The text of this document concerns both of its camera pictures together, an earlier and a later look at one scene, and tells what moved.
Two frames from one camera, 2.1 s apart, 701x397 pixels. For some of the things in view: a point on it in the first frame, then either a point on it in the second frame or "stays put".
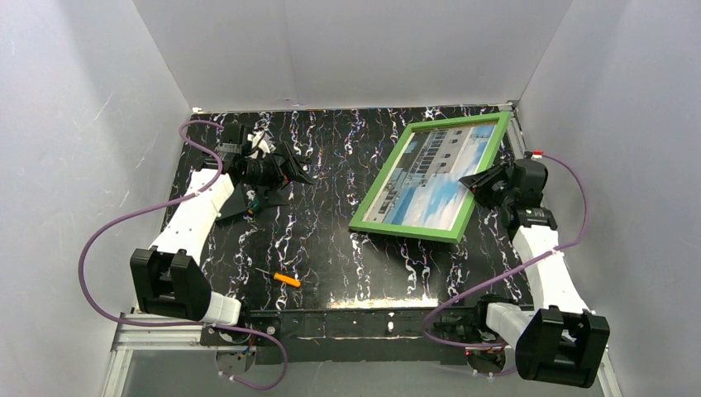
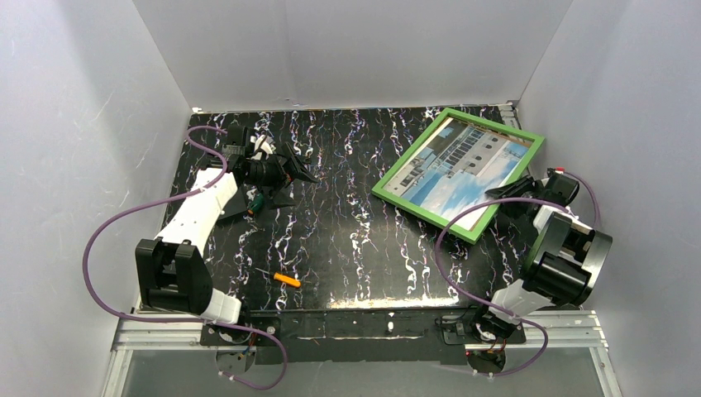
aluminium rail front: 137,332 stays put
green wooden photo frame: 455,234 -> 450,113
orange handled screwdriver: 283,279 stays put
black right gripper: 498,183 -> 532,188
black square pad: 232,206 stays put
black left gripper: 281,169 stays put
